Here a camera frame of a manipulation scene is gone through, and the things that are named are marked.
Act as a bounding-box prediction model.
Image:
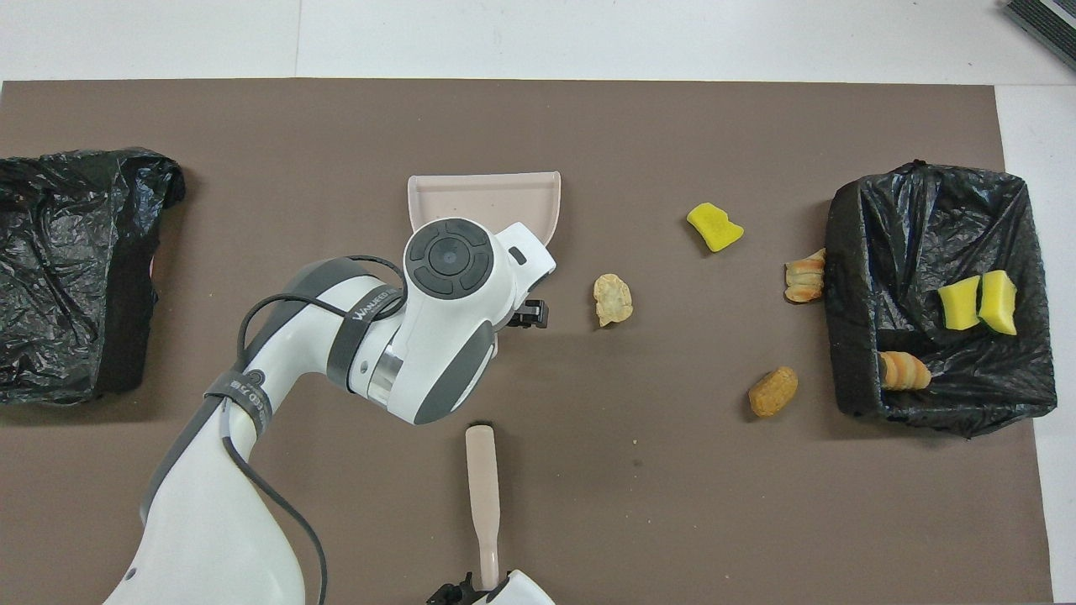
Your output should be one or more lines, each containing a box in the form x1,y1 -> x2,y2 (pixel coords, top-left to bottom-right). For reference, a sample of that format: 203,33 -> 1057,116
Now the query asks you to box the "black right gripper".
427,573 -> 490,605

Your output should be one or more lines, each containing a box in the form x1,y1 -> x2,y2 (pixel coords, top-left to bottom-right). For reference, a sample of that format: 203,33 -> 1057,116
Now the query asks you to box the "pale yellowish bread lump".
593,274 -> 634,328

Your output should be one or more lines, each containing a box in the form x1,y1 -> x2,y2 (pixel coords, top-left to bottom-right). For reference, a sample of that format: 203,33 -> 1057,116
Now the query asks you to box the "beige hand brush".
466,424 -> 503,589

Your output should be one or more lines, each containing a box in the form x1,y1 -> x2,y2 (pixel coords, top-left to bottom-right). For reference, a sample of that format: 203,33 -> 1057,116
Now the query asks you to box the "beige plastic dustpan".
407,171 -> 562,347

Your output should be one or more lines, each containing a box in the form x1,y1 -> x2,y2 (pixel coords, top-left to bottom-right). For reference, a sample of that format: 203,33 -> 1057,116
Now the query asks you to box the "orange-brown nugget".
748,366 -> 799,418

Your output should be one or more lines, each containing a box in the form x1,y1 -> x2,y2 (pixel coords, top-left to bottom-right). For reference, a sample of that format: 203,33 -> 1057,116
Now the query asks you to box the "beige crusty bread chunk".
878,350 -> 932,392

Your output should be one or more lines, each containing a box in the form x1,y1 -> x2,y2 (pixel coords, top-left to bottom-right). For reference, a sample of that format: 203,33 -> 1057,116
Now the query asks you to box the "curved yellow sponge piece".
937,275 -> 983,331

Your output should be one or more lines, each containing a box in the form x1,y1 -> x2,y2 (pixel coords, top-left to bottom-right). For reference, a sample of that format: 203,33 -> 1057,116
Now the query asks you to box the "notched yellow sponge piece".
978,269 -> 1019,337

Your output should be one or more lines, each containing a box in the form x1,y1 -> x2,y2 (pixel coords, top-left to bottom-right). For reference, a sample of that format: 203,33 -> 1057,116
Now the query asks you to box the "bin lined with black bag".
824,160 -> 1058,439
0,148 -> 187,407

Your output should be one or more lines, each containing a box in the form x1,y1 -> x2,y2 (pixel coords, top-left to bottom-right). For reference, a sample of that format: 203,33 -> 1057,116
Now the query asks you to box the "chunky yellow sponge piece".
686,203 -> 746,253

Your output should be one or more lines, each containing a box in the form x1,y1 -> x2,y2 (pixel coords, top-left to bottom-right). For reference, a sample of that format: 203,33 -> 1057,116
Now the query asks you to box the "brown table mat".
0,79 -> 1056,605

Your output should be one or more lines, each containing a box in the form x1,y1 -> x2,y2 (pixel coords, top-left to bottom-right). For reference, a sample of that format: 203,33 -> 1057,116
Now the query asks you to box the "layered croissant piece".
784,248 -> 827,303

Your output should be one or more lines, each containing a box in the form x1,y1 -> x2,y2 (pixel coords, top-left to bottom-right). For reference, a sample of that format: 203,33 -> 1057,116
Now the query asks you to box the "dark ribbed device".
1003,0 -> 1076,70

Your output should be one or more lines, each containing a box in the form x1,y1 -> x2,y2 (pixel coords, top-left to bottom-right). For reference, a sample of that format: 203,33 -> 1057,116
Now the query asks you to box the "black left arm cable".
220,255 -> 409,605

